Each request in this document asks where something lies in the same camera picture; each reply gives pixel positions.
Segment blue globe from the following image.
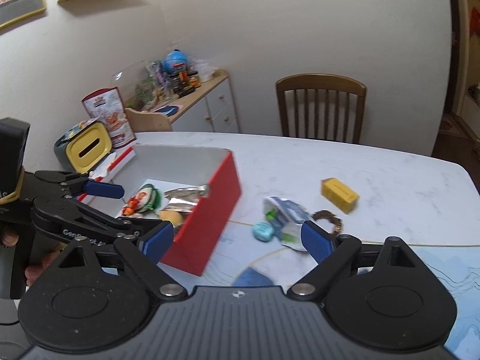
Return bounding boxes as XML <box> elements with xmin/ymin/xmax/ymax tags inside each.
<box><xmin>163</xmin><ymin>49</ymin><xmax>188</xmax><ymax>74</ymax></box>

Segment red white snack bag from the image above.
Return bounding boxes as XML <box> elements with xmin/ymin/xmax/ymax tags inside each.
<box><xmin>82</xmin><ymin>87</ymin><xmax>136</xmax><ymax>150</ymax></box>

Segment silver foil packet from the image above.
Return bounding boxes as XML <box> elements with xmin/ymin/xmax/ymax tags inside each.
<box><xmin>163</xmin><ymin>184</ymin><xmax>210</xmax><ymax>214</ymax></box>

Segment yellow lid tissue box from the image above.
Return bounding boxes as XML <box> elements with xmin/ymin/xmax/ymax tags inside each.
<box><xmin>54</xmin><ymin>118</ymin><xmax>113</xmax><ymax>174</ymax></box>

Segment dark jars on cabinet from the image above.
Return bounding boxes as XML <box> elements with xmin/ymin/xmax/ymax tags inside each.
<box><xmin>168</xmin><ymin>72</ymin><xmax>197</xmax><ymax>98</ymax></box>

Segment red cardboard box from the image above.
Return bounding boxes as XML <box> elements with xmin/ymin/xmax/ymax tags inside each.
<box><xmin>78</xmin><ymin>145</ymin><xmax>241</xmax><ymax>275</ymax></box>

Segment brown bead bracelet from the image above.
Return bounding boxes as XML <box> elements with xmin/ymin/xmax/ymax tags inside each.
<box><xmin>311</xmin><ymin>209</ymin><xmax>344</xmax><ymax>238</ymax></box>

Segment white wood sideboard cabinet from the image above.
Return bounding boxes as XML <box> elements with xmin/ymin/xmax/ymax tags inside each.
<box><xmin>125</xmin><ymin>69</ymin><xmax>241</xmax><ymax>133</ymax></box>

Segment person's hand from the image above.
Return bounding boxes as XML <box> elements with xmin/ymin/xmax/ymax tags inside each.
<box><xmin>1</xmin><ymin>228</ymin><xmax>62</xmax><ymax>287</ymax></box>

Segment white blue plastic packet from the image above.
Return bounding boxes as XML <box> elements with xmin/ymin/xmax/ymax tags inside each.
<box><xmin>263</xmin><ymin>196</ymin><xmax>312</xmax><ymax>252</ymax></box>

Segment green white red toy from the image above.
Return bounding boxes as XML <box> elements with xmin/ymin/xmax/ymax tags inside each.
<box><xmin>121</xmin><ymin>184</ymin><xmax>163</xmax><ymax>217</ymax></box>

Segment clear plastic dome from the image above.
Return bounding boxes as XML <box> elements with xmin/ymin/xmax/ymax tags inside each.
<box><xmin>111</xmin><ymin>60</ymin><xmax>157</xmax><ymax>111</ymax></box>

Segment brown wooden chair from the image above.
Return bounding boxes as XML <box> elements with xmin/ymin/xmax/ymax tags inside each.
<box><xmin>275</xmin><ymin>73</ymin><xmax>367</xmax><ymax>144</ymax></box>

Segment yellow small carton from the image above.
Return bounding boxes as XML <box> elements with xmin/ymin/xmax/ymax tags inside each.
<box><xmin>320</xmin><ymin>178</ymin><xmax>360</xmax><ymax>214</ymax></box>

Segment turquoise small round object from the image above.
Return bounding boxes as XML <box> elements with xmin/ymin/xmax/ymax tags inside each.
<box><xmin>252</xmin><ymin>222</ymin><xmax>275</xmax><ymax>242</ymax></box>

